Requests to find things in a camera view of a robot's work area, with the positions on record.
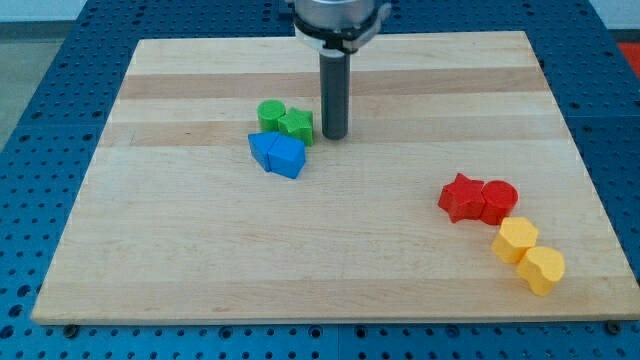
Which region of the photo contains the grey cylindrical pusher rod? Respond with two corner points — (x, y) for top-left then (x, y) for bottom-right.
(319, 55), (350, 140)

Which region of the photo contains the yellow heart block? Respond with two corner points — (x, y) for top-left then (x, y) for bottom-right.
(516, 246), (566, 296)

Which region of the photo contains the red star block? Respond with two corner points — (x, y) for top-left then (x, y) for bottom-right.
(438, 173), (485, 223)

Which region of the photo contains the blue pentagon block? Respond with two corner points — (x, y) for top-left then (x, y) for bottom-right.
(267, 135), (306, 179)

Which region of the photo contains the green star block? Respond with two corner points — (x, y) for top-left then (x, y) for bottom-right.
(277, 107), (314, 146)

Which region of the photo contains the green cylinder block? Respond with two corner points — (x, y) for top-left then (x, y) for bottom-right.
(256, 99), (286, 132)

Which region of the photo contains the red cylinder block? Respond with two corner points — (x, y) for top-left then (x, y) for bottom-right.
(480, 180), (519, 225)

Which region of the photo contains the blue triangle block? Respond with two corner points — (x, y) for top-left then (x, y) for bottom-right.
(247, 132), (280, 172)

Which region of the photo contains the wooden board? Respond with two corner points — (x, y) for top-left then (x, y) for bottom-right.
(32, 31), (639, 325)

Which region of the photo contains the yellow hexagon block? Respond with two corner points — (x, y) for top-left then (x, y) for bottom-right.
(491, 217), (539, 264)

